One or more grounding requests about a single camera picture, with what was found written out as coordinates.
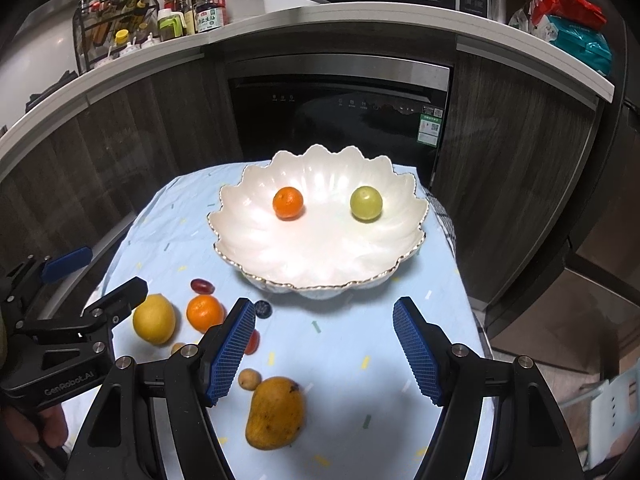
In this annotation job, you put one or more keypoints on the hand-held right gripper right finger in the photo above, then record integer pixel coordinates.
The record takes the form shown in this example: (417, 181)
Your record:
(417, 355)

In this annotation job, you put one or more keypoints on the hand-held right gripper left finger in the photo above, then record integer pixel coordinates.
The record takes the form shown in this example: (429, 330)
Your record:
(232, 355)

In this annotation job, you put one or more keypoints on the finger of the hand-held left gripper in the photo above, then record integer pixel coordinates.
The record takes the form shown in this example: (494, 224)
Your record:
(67, 262)
(122, 297)

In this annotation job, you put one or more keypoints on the brown longan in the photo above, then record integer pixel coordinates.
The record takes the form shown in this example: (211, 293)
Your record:
(248, 379)
(177, 347)

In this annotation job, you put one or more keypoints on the yellow lemon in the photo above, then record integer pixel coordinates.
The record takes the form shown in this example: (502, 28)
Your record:
(154, 319)

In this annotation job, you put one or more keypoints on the orange tangerine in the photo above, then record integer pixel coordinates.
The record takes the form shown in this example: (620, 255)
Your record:
(205, 313)
(288, 203)

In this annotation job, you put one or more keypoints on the yellow mango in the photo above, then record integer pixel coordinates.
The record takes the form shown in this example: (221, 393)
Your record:
(275, 412)

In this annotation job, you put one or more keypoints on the small red date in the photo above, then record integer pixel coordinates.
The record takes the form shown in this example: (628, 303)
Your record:
(202, 286)

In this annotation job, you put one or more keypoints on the white scalloped bowl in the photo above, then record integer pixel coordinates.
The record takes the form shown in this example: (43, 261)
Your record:
(325, 245)

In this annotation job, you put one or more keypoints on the person's left hand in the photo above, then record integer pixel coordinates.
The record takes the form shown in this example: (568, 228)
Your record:
(45, 425)

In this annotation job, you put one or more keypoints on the red cherry tomato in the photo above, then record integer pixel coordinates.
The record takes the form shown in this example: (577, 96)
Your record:
(254, 342)

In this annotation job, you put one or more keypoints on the blueberry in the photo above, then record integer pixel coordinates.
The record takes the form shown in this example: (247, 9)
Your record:
(262, 308)

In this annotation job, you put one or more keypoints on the light blue tablecloth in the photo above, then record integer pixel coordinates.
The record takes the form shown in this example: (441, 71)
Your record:
(350, 340)

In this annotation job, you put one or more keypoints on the dark wood cabinet door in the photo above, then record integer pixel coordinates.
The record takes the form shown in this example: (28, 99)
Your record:
(515, 160)
(100, 160)

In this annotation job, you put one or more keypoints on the checkered cloth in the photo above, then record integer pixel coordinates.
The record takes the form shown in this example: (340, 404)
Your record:
(446, 222)

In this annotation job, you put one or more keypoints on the round green fruit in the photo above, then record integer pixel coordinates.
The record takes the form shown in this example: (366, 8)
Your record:
(366, 203)

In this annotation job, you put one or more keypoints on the white chair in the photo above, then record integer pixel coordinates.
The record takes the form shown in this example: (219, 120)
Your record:
(617, 405)

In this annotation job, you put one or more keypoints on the group of condiment bottles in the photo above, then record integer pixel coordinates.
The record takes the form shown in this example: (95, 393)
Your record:
(100, 35)

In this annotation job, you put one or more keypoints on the black built-in dishwasher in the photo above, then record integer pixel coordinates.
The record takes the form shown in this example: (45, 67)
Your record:
(330, 125)

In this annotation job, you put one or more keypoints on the green lidded white container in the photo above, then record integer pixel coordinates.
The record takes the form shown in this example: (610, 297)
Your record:
(171, 25)

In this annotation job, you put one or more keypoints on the red lidded jar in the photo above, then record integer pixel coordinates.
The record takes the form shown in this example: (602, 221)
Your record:
(175, 1)

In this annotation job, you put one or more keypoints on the large soy sauce bottle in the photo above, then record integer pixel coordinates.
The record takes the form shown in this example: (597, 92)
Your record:
(210, 7)

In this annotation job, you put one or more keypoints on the teal plastic packet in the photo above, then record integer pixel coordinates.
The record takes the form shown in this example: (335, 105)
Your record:
(582, 45)

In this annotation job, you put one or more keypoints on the red plastic bag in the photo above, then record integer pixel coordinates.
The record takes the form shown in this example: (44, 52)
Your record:
(565, 5)

